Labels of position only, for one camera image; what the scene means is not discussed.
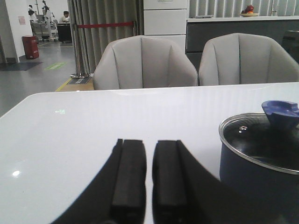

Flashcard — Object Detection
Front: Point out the chrome stanchion post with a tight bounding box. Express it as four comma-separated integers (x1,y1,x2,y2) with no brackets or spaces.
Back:
70,23,90,79

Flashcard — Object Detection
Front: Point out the red barrier belt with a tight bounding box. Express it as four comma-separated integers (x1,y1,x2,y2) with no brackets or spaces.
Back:
77,21,134,28

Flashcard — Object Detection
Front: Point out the glass lid with blue knob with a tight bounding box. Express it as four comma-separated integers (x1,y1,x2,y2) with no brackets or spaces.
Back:
219,100,299,175

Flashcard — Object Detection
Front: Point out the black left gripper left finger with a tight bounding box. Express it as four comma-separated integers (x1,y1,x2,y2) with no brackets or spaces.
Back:
55,139,146,224

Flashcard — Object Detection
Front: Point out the dark blue saucepan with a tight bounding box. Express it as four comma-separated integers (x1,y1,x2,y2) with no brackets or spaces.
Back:
220,142,299,224

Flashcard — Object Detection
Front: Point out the seated person in background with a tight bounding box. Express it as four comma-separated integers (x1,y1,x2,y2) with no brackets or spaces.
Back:
59,11,69,23

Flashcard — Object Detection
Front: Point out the right grey upholstered chair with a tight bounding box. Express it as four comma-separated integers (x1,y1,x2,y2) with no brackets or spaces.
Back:
199,33,299,86

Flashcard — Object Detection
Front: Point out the red waste bin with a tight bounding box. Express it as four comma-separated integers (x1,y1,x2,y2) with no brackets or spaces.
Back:
22,35,39,59

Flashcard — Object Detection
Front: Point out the dark grey counter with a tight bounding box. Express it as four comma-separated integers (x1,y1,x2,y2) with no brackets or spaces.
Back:
185,16,299,70

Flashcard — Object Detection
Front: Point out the fruit plate on counter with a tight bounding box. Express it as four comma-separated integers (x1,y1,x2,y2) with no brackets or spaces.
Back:
240,5,259,17

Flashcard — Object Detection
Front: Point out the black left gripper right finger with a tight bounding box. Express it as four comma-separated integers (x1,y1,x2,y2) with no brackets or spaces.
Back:
152,140,264,224

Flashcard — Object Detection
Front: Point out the grey upholstered chair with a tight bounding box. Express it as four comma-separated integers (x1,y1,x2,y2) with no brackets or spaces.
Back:
199,33,299,86
93,35,198,90

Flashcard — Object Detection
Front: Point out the left grey upholstered chair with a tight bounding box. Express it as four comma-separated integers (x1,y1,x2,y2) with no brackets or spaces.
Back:
93,35,198,90

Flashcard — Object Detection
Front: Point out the white drawer cabinet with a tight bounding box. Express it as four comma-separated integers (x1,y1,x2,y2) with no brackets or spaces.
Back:
143,0,187,51

